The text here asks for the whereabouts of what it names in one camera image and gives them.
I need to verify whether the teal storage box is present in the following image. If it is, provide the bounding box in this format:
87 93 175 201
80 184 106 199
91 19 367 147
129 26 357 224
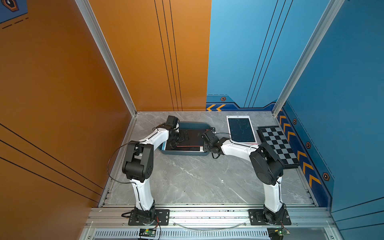
158 122 216 156

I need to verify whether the red writing tablet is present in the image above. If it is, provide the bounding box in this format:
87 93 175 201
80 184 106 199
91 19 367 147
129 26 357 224
165 129 207 152

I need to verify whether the pink writing tablet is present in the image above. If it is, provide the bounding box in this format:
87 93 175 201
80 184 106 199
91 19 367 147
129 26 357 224
227 116 259 146

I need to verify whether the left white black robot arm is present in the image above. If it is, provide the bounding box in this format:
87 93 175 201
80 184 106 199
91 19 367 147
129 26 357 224
122 116 180 225

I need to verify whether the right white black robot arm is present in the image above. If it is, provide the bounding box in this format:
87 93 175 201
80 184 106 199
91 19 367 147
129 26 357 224
201 130 287 225

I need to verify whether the black grey chessboard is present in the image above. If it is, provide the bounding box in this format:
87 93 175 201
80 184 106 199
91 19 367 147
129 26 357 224
257 126 300 169

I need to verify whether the left green circuit board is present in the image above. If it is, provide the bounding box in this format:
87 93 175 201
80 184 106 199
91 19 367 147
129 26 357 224
138 228 157 240

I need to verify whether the green circuit board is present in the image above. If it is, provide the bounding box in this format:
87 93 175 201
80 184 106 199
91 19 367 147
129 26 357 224
267 228 291 240
138 228 157 240

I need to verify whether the right green circuit board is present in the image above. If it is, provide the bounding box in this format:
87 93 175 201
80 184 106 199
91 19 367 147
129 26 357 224
267 228 291 240

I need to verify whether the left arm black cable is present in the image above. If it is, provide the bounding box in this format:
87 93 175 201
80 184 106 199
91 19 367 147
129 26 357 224
106 140 142 184

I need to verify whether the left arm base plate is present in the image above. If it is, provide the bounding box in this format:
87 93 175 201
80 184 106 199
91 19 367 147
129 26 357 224
128 208 170 226

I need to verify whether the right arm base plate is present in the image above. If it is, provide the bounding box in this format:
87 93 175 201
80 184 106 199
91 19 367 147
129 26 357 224
248 207 292 226

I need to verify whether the left aluminium corner post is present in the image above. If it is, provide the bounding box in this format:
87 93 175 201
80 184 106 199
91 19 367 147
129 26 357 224
75 0 137 118

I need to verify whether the aluminium corner post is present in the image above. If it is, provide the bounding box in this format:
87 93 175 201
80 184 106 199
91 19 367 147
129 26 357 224
272 0 345 117
75 0 137 118

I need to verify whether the aluminium front rail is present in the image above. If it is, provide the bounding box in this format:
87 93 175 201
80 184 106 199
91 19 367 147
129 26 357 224
80 204 343 240

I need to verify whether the right aluminium corner post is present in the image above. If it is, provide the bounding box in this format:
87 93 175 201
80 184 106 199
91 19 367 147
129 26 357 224
272 0 345 117

